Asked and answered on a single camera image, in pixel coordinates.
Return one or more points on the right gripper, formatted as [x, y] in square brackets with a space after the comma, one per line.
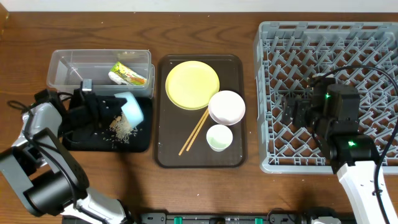
[296, 112]

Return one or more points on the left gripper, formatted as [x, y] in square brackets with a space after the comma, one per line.
[94, 108]

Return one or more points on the rice grains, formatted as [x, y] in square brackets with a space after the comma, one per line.
[122, 129]

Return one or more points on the blue bowl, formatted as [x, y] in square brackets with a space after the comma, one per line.
[131, 109]

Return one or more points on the green snack wrapper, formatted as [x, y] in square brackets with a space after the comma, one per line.
[123, 75]

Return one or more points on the pink bowl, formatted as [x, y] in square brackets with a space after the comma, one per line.
[227, 107]

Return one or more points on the white cup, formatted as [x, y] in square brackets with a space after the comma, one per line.
[219, 137]

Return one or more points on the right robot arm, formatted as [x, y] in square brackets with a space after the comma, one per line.
[333, 115]

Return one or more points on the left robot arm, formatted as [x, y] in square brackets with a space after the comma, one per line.
[47, 179]

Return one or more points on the grey dishwasher rack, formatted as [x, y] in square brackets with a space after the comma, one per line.
[286, 54]

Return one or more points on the black tray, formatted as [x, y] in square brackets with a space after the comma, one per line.
[90, 139]

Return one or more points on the clear plastic bin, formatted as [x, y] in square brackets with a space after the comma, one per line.
[68, 68]

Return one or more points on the wooden chopstick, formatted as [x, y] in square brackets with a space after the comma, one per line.
[196, 130]
[184, 146]

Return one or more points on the brown serving tray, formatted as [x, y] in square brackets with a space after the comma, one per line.
[174, 125]

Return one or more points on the yellow plate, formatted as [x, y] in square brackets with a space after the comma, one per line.
[191, 84]

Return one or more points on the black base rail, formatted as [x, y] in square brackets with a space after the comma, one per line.
[273, 217]

